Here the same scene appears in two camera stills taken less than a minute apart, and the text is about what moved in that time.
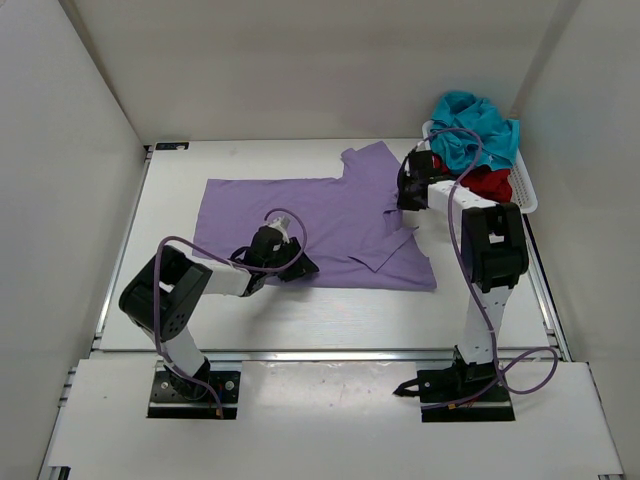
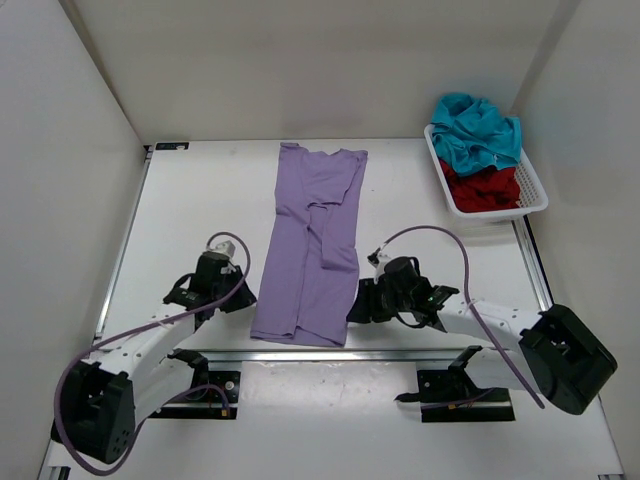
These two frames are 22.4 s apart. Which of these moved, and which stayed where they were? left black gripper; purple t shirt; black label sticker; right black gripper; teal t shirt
Moved: right black gripper; purple t shirt; left black gripper
Stayed: black label sticker; teal t shirt
